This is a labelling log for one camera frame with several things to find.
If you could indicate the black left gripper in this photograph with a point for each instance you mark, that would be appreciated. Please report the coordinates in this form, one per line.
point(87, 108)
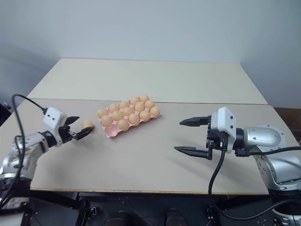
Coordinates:
point(65, 133)

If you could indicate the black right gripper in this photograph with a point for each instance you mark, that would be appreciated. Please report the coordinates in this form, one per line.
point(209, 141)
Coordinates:
point(210, 142)

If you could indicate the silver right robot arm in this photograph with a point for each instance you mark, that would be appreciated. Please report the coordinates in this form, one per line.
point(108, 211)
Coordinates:
point(265, 141)

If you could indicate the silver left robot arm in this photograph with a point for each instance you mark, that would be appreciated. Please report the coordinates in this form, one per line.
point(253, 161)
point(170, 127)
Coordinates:
point(34, 150)

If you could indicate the brown egg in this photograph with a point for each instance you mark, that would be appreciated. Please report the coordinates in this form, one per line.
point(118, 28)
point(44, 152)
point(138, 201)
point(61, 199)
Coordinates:
point(149, 103)
point(117, 115)
point(133, 118)
point(139, 107)
point(144, 115)
point(128, 111)
point(106, 120)
point(144, 98)
point(101, 113)
point(114, 107)
point(154, 111)
point(124, 104)
point(86, 124)
point(135, 100)
point(123, 124)

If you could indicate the pink egg tray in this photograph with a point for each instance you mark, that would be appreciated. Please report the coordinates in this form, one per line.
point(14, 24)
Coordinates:
point(110, 133)

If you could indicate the dark object beside table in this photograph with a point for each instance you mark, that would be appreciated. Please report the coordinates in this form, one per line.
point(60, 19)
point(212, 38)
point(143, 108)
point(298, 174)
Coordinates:
point(3, 115)

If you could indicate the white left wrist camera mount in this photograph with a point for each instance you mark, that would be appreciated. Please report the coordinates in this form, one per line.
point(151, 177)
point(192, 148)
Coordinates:
point(54, 117)

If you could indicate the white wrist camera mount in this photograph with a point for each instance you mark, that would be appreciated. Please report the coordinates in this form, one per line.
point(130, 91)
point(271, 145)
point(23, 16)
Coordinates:
point(54, 117)
point(223, 120)

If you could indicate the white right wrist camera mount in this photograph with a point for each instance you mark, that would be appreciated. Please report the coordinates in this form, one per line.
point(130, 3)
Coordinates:
point(223, 120)

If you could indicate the black table frame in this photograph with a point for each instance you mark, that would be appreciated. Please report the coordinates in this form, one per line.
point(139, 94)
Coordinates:
point(131, 202)

